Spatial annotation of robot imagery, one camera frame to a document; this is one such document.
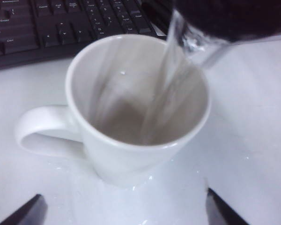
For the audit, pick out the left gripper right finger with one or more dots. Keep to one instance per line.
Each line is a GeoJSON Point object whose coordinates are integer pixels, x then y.
{"type": "Point", "coordinates": [222, 211]}

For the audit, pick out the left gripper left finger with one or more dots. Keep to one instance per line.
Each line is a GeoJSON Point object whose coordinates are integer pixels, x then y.
{"type": "Point", "coordinates": [25, 213]}

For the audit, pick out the black textured cup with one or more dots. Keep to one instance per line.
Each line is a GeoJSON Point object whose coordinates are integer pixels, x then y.
{"type": "Point", "coordinates": [236, 18]}

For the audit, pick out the clear water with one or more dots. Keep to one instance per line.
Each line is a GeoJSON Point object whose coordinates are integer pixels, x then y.
{"type": "Point", "coordinates": [171, 58]}

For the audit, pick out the white raised board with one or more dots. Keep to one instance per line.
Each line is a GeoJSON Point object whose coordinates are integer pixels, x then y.
{"type": "Point", "coordinates": [248, 117]}

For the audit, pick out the white ceramic mug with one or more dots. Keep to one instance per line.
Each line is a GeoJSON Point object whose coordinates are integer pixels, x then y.
{"type": "Point", "coordinates": [131, 159]}

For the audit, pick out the black keyboard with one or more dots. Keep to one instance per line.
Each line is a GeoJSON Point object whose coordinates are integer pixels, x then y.
{"type": "Point", "coordinates": [49, 23]}

